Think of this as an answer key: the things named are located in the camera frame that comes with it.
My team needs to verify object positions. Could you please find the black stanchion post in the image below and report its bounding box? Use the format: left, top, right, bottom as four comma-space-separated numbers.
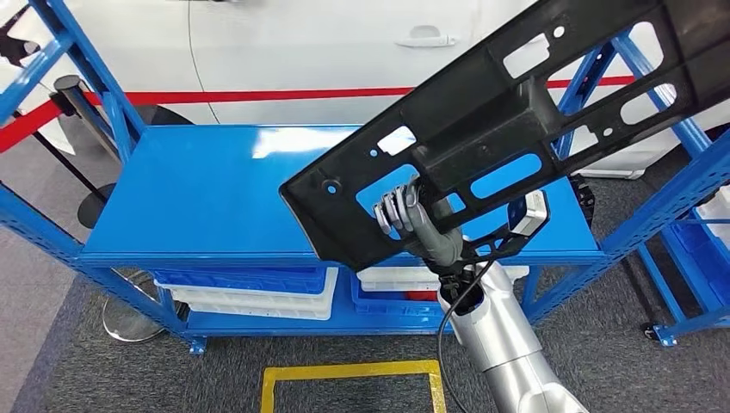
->
14, 111, 118, 231

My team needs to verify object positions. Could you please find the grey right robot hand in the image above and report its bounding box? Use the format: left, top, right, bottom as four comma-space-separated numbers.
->
373, 176, 466, 269

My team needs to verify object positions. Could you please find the blue plastic crate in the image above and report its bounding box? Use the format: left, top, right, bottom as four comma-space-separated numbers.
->
670, 219, 730, 309
151, 266, 327, 296
349, 270, 457, 318

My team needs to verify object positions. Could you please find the chrome stanchion post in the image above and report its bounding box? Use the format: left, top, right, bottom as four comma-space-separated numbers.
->
53, 74, 189, 344

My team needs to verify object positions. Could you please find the blue metal shelf rack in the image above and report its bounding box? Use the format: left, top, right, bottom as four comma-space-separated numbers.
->
0, 0, 730, 355
635, 188, 730, 348

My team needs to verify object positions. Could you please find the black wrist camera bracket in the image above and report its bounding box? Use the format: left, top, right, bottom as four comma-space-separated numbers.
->
455, 225, 535, 269

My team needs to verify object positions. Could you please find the white car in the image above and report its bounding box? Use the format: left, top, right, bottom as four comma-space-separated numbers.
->
0, 0, 730, 181

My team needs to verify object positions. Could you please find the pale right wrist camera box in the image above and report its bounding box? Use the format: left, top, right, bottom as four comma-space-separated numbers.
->
506, 190, 550, 237

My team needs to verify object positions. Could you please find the red barrier belt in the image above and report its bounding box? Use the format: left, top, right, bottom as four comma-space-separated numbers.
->
0, 75, 637, 155

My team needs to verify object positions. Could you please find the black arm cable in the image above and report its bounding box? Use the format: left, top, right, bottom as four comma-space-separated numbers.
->
436, 259, 498, 413

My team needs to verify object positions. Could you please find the white car door handle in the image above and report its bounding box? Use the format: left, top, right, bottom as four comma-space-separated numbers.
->
394, 25, 459, 49

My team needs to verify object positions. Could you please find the black ribbed plastic part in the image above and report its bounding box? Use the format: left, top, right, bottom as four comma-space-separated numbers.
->
567, 173, 596, 220

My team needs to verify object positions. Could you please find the white plastic crate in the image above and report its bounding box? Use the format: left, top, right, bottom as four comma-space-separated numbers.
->
185, 296, 335, 322
155, 268, 340, 313
356, 264, 531, 285
360, 279, 443, 293
696, 185, 730, 235

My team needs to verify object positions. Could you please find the black plastic licence plate frame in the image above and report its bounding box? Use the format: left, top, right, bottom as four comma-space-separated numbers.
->
278, 0, 730, 274

